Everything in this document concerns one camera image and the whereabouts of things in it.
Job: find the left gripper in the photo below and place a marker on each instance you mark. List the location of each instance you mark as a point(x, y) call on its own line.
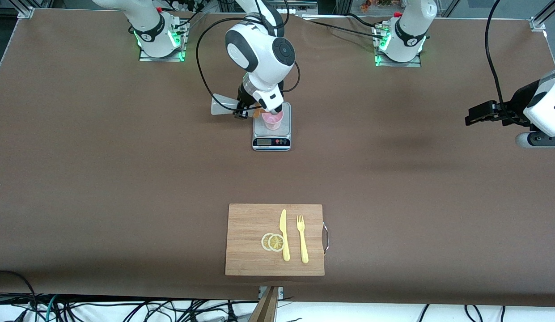
point(515, 103)

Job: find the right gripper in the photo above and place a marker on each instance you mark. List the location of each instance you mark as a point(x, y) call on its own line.
point(245, 96)

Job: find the translucent sauce bottle orange cap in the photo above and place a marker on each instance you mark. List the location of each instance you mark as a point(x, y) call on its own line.
point(223, 106)

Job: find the pink plastic cup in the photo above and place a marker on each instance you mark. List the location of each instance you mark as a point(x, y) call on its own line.
point(273, 121)

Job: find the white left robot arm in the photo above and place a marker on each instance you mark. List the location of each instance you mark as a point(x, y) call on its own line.
point(407, 36)

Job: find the silver digital kitchen scale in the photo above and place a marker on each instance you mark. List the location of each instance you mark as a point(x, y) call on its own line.
point(272, 142)

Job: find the white power strip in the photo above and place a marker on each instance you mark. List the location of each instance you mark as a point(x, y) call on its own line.
point(291, 10)

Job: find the lemon slice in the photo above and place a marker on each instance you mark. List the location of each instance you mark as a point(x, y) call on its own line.
point(276, 243)
point(264, 242)

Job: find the yellow plastic knife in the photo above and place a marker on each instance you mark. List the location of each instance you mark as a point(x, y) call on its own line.
point(286, 250)

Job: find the wooden cutting board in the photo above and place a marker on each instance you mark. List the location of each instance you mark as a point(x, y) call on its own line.
point(246, 259)

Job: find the yellow plastic fork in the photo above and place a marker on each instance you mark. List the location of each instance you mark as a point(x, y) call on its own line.
point(304, 250)

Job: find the brown table cover sheet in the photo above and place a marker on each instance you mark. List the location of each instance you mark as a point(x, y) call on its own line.
point(80, 201)

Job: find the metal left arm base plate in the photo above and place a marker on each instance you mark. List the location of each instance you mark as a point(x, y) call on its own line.
point(416, 64)

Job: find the aluminium frame profile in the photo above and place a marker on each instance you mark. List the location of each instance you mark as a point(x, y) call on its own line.
point(543, 18)

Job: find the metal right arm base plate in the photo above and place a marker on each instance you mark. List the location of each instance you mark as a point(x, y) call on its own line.
point(145, 57)

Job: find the metal table edge bracket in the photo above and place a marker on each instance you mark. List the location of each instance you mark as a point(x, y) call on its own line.
point(281, 293)

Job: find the wooden post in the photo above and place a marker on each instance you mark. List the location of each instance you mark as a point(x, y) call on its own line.
point(266, 308)

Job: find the aluminium frame corner bracket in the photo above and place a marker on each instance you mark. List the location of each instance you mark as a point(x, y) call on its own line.
point(26, 12)

